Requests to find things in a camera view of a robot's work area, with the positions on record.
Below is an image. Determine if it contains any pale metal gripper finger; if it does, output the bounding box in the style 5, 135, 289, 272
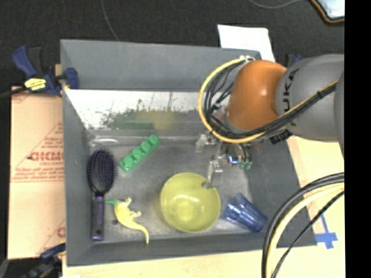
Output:
204, 159, 224, 189
195, 134, 212, 153

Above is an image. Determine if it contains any yellow-green plastic bowl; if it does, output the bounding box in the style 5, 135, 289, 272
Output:
159, 171, 222, 233

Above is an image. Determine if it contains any blue plastic cup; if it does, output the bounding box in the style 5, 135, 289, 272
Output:
223, 192, 268, 233

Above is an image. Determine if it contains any green studded flat block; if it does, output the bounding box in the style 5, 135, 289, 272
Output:
118, 134, 161, 174

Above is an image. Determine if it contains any grey metal bin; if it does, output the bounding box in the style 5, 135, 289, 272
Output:
60, 39, 317, 266

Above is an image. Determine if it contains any clear plastic thing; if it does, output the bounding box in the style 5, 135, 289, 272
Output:
86, 131, 121, 149

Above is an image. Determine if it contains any yellow toy dinosaur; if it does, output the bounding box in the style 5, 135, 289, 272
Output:
104, 197, 150, 246

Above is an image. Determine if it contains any black and purple hairbrush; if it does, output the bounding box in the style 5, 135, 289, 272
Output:
86, 149, 118, 242

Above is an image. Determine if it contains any brown cardboard board, red print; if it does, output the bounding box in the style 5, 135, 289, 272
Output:
7, 86, 68, 261

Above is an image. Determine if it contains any black cylinder on white bracket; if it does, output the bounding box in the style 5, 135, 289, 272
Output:
268, 129, 293, 145

